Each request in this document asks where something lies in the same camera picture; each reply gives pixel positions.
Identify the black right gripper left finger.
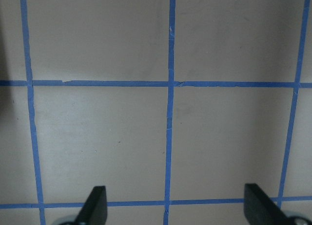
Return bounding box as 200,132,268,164
73,186,108,225

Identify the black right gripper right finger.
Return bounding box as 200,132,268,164
244,184,293,225

